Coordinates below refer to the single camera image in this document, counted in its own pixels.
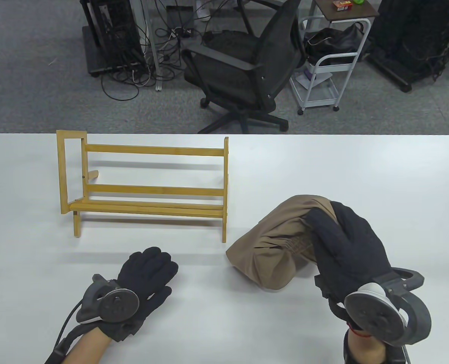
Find person's right hand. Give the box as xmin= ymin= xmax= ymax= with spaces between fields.
xmin=306 ymin=201 xmax=396 ymax=326

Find person's left hand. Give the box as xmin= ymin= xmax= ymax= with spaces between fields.
xmin=103 ymin=246 xmax=179 ymax=342

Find brown shorts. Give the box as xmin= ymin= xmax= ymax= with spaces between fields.
xmin=226 ymin=195 xmax=337 ymax=290

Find wooden book rack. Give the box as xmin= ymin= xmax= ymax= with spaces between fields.
xmin=56 ymin=130 xmax=229 ymax=243

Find person's left forearm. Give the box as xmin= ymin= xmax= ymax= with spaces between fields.
xmin=63 ymin=328 xmax=113 ymax=364

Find person's right forearm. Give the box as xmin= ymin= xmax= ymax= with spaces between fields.
xmin=344 ymin=331 xmax=388 ymax=364

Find black equipment rack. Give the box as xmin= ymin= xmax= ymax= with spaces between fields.
xmin=365 ymin=0 xmax=449 ymax=93

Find black computer rack on wheels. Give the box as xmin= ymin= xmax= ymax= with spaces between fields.
xmin=80 ymin=0 xmax=151 ymax=78

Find grey round hand tracker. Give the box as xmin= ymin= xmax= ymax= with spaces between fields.
xmin=344 ymin=267 xmax=432 ymax=346
xmin=76 ymin=275 xmax=140 ymax=334

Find purple and white packet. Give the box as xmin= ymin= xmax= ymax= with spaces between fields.
xmin=297 ymin=63 xmax=333 ymax=90

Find black bag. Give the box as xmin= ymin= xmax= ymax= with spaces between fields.
xmin=303 ymin=22 xmax=365 ymax=66

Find black office chair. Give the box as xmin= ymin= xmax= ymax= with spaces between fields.
xmin=182 ymin=0 xmax=308 ymax=134

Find white metal desk leg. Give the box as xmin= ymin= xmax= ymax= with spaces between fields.
xmin=143 ymin=0 xmax=165 ymax=91

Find white cart with brown top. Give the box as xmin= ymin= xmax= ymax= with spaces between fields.
xmin=289 ymin=0 xmax=380 ymax=116

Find black flat box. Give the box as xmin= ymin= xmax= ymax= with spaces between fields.
xmin=166 ymin=6 xmax=195 ymax=29

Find grey tracker cable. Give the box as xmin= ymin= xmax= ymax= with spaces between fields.
xmin=57 ymin=299 xmax=85 ymax=342

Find tangle of black cables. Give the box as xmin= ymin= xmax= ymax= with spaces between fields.
xmin=100 ymin=0 xmax=218 ymax=101

